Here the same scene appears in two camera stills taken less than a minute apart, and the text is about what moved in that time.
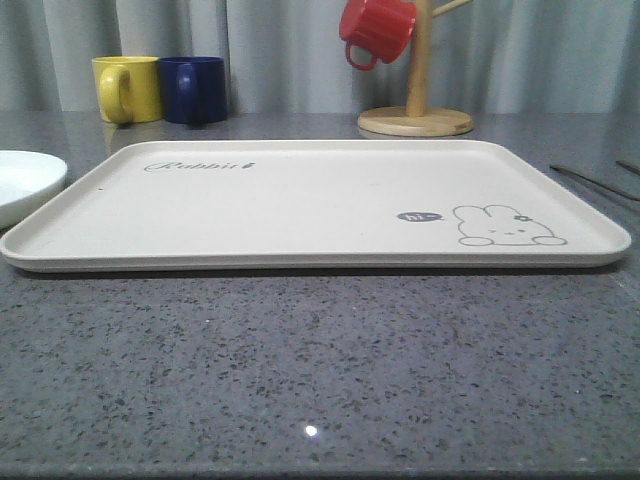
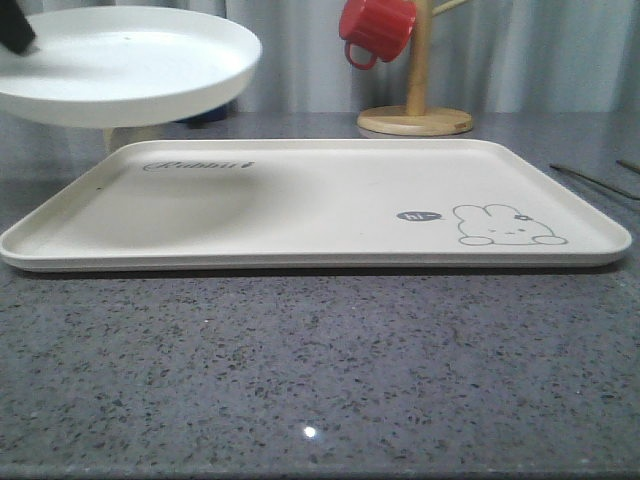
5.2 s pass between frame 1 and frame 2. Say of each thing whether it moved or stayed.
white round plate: moved
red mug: stayed
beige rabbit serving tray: stayed
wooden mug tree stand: stayed
